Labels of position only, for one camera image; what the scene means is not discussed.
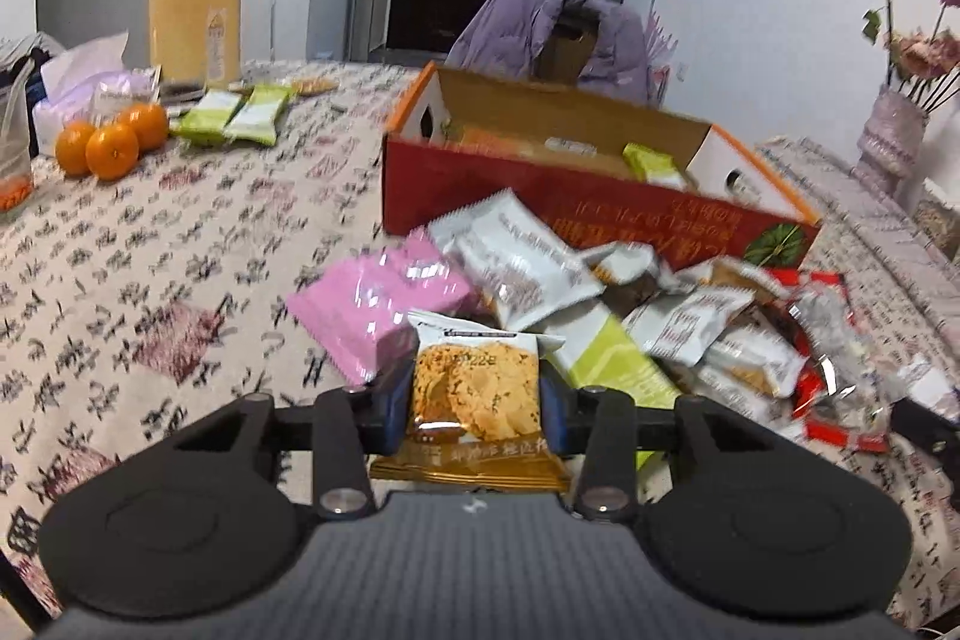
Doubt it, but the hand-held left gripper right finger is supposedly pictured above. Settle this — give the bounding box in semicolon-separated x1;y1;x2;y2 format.
540;370;850;525

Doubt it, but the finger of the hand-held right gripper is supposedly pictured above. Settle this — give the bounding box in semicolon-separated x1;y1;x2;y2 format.
889;395;960;461

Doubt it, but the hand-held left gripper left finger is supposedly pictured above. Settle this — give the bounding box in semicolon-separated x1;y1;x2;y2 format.
105;370;411;522

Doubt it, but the white and green snack packet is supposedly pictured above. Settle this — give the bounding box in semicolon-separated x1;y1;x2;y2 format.
540;299;683;468

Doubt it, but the orange biscuit packet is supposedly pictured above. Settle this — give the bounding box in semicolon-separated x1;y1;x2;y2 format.
369;310;572;491

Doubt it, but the red edged clear snack bag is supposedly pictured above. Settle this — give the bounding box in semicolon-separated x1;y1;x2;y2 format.
765;269;960;453

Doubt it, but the pink snack packet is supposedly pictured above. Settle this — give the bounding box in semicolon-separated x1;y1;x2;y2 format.
286;229;481;386

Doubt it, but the pile of white snack packets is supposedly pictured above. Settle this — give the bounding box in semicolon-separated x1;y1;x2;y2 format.
427;190;811;401

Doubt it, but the red cardboard box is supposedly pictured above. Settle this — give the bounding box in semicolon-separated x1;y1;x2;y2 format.
381;61;822;270

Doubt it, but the large orange snack packet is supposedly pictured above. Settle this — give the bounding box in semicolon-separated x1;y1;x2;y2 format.
457;122;623;173

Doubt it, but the clear food jar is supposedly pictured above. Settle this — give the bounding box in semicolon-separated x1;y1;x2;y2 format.
911;179;960;251

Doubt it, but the pink speckled vase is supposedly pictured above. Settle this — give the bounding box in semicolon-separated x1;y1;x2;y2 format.
857;85;931;210

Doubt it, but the brown chair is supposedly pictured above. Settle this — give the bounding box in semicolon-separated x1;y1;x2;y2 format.
536;6;601;86

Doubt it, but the dried rose bouquet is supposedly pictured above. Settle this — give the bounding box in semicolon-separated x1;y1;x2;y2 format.
857;0;960;112

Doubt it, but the orange mandarin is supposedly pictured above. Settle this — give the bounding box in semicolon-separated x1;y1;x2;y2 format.
86;122;141;181
120;102;170;152
56;121;98;176

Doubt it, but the pink white striped item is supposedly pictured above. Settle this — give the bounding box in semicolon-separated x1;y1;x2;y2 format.
643;0;685;109

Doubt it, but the purple jacket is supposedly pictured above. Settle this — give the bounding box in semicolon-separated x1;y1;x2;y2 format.
445;0;652;105

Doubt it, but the plastic tissue pack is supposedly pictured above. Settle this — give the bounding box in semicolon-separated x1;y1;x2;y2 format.
30;70;162;135

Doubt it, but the clear plastic cup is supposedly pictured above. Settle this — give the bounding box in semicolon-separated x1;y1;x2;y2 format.
0;62;35;214

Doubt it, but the white tissue paper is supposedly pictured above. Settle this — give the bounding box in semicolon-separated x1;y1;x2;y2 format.
41;31;130;100

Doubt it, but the pile of clothes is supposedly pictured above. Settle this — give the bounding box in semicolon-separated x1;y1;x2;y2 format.
0;31;68;109

